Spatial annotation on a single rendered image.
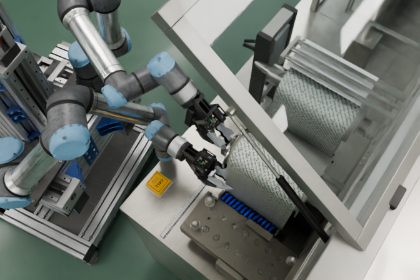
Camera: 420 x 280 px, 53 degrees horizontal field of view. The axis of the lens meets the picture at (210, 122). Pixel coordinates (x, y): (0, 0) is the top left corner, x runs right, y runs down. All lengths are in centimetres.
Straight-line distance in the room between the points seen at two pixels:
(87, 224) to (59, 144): 113
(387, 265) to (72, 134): 90
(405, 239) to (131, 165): 166
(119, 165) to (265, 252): 126
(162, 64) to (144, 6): 225
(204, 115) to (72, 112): 40
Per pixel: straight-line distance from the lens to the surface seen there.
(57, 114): 133
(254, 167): 124
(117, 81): 128
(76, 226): 241
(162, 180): 163
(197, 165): 141
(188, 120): 132
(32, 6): 365
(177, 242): 158
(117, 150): 251
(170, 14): 63
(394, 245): 111
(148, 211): 162
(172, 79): 120
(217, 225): 146
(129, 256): 252
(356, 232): 82
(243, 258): 144
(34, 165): 148
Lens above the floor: 244
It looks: 61 degrees down
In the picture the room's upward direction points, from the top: straight up
